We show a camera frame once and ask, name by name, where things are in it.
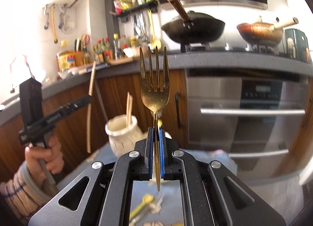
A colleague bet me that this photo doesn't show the red handled scissors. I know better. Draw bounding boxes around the red handled scissors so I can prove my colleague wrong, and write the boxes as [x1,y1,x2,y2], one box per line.
[80,33,91,48]

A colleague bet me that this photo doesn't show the gold fork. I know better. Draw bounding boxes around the gold fork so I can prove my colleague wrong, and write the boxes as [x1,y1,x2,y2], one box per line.
[139,46,170,192]

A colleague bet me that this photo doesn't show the wooden knife block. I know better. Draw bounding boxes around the wooden knife block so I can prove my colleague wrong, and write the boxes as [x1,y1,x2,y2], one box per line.
[74,38,85,66]

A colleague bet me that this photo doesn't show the black wall spice shelf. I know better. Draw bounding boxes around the black wall spice shelf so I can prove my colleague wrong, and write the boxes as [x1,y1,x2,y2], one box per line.
[115,0,159,20]

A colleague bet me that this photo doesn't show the person's left hand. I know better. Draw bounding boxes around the person's left hand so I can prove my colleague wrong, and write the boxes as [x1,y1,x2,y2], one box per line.
[24,137,65,175]

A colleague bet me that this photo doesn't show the yellow hanging ladle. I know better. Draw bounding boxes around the yellow hanging ladle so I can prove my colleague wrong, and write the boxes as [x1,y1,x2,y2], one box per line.
[147,9,162,51]

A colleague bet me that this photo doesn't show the red white seasoning packet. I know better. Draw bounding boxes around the red white seasoning packet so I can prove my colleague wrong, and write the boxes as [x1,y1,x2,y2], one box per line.
[113,0,123,15]

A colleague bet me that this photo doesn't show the row of sauce bottles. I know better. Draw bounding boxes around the row of sauce bottles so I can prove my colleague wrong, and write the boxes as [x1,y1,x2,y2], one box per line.
[83,33,137,64]

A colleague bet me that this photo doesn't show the stainless steel built-in oven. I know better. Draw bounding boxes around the stainless steel built-in oven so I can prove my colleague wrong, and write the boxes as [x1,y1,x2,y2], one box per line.
[185,69,309,180]

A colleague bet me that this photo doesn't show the green air fryer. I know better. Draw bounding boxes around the green air fryer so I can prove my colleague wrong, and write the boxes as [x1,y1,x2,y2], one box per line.
[284,28,310,61]

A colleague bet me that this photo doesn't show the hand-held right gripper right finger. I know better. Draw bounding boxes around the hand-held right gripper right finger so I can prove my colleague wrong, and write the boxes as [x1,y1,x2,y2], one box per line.
[158,126,286,226]

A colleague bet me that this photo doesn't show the yellow labelled jar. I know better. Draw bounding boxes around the yellow labelled jar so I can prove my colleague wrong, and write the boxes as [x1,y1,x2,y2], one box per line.
[57,51,76,72]

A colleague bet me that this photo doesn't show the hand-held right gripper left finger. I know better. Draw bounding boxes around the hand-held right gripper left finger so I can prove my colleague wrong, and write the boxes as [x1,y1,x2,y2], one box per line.
[31,126,156,226]

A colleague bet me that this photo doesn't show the yellow green sealing clip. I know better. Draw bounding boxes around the yellow green sealing clip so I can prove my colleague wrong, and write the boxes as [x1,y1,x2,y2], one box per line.
[129,193,155,222]

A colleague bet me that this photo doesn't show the white floral ceramic utensil holder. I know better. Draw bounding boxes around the white floral ceramic utensil holder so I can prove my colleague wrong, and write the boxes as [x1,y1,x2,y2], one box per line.
[105,115,145,158]

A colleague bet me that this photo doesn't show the red brown frying pan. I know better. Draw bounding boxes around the red brown frying pan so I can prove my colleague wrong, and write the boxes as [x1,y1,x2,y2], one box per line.
[236,17,299,46]

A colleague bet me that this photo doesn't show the black wok with wooden handle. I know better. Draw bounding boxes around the black wok with wooden handle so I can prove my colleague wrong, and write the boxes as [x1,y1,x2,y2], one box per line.
[161,0,226,44]

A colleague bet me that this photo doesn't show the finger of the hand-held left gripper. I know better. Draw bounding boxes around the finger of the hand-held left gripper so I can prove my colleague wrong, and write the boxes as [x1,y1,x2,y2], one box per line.
[58,94,94,117]

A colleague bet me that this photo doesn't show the wooden cutting board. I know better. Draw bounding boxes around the wooden cutting board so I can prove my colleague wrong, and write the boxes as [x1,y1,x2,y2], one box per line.
[110,56,134,65]

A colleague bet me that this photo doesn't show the yellow gas hose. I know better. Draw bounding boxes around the yellow gas hose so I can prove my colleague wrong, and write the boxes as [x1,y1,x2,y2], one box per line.
[51,8,58,43]

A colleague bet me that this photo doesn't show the grey kitchen countertop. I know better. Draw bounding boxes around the grey kitchen countertop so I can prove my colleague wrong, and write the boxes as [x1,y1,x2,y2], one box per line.
[0,51,313,127]

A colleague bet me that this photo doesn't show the person's left forearm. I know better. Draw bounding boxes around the person's left forearm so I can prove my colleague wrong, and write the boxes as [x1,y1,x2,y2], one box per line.
[0,162,59,225]

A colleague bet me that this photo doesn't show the blue cartoon printed blanket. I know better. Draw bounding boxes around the blue cartoon printed blanket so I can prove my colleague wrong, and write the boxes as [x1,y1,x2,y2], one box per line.
[84,140,239,226]

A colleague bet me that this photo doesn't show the silver fork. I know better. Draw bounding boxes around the silver fork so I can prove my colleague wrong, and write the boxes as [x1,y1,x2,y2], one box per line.
[147,194,165,215]

